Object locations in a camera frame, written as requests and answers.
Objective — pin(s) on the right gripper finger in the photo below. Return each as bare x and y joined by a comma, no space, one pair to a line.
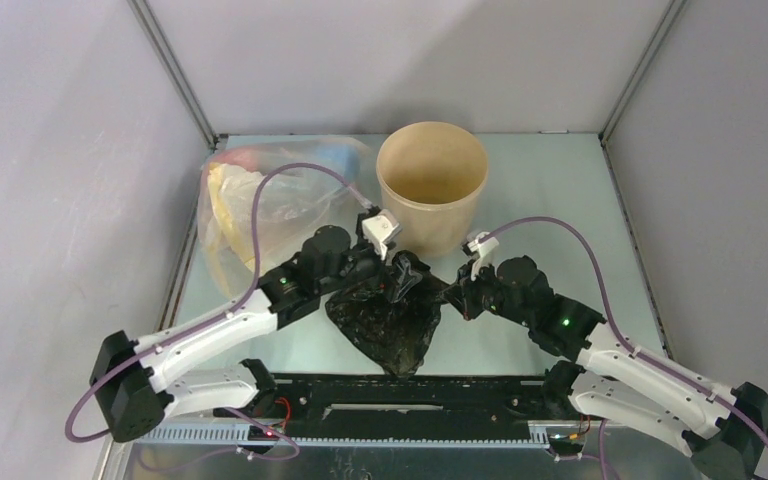
467,301
467,273

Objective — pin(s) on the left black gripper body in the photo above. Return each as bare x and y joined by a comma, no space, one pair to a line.
362,263

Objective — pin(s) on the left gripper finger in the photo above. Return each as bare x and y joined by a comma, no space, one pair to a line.
402,266
393,289

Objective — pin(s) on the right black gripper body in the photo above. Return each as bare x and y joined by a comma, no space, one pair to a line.
466,295

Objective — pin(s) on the black trash bag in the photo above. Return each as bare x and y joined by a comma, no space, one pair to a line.
394,336

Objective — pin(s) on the clear plastic bag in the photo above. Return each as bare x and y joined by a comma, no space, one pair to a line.
258,203

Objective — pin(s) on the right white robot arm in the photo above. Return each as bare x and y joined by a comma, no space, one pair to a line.
602,373

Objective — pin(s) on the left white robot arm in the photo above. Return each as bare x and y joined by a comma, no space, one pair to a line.
138,383

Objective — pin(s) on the beige plastic trash bin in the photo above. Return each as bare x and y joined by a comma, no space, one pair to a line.
431,175

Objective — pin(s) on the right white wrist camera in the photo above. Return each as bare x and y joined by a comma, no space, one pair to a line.
479,247

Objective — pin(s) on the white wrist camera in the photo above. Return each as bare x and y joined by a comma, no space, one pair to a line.
380,228
479,247

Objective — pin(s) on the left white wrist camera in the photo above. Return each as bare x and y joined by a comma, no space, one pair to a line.
380,228

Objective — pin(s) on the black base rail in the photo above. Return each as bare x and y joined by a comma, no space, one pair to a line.
420,408

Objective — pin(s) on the left aluminium frame post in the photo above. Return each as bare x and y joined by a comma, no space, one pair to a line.
164,51

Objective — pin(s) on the aluminium frame post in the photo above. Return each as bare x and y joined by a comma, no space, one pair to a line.
652,48
164,51

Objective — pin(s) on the right aluminium frame post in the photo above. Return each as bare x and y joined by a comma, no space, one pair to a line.
652,48

